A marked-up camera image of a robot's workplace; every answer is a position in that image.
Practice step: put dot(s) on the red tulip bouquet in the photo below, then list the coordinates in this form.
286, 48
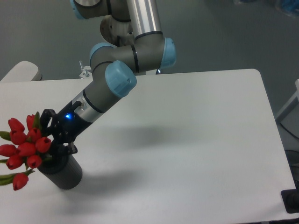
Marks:
29, 146

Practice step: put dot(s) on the white furniture frame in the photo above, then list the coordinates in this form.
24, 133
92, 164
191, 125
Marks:
291, 103

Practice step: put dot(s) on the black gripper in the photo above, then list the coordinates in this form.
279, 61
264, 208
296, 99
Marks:
65, 127

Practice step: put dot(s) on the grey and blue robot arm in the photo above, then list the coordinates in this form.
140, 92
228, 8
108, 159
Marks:
114, 69

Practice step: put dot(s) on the white chair armrest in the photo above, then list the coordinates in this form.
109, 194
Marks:
24, 71

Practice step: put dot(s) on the black device at table edge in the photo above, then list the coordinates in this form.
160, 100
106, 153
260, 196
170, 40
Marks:
291, 200

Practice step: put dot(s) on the dark grey ribbed vase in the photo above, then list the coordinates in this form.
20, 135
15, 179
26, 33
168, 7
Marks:
64, 171

